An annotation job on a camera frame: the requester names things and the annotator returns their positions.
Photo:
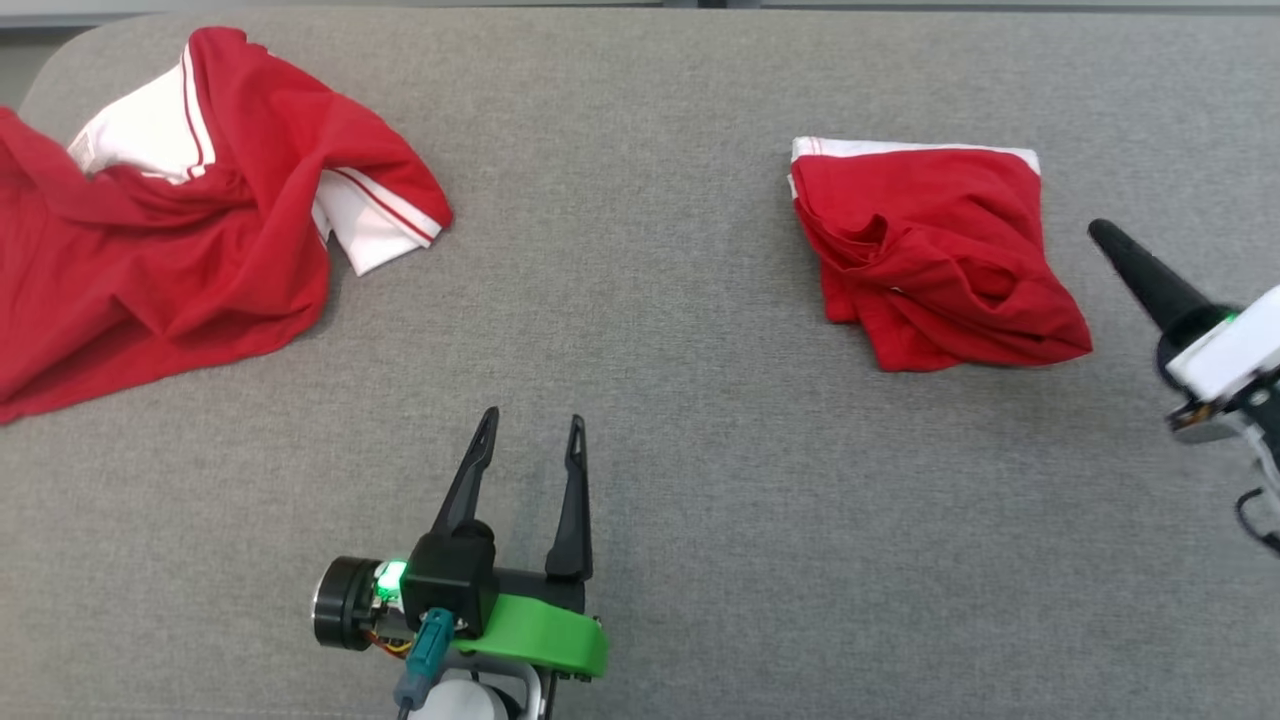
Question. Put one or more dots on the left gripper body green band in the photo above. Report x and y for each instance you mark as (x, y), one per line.
(545, 640)

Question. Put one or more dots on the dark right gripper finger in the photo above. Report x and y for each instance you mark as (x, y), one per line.
(1160, 285)

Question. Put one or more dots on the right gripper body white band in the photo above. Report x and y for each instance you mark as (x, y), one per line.
(1235, 350)

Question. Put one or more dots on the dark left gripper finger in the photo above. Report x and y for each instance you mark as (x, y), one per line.
(465, 490)
(573, 510)

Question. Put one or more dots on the red garment with white band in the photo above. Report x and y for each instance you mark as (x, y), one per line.
(940, 260)

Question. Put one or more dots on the red shirt with white sleeves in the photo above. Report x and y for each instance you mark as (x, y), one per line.
(250, 150)

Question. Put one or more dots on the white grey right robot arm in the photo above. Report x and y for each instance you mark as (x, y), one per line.
(1272, 470)

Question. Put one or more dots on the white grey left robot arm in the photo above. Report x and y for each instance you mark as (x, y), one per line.
(470, 700)

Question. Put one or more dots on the grey fabric sofa seat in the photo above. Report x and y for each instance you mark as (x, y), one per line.
(650, 450)

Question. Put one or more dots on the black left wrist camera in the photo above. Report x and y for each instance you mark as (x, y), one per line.
(450, 575)

